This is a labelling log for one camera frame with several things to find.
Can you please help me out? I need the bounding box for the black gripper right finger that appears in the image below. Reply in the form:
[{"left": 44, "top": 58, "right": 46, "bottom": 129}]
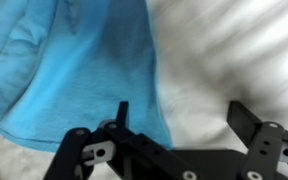
[{"left": 227, "top": 101, "right": 284, "bottom": 180}]

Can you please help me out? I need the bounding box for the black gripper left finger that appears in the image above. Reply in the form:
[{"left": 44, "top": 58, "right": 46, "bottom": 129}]
[{"left": 103, "top": 101, "right": 204, "bottom": 180}]

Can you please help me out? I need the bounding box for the blue t-shirt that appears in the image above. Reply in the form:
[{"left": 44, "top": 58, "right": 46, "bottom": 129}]
[{"left": 0, "top": 0, "right": 172, "bottom": 152}]

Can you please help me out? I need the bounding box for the white bed sheet mattress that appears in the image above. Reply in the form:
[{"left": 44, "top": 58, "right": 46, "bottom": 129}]
[{"left": 0, "top": 0, "right": 288, "bottom": 180}]

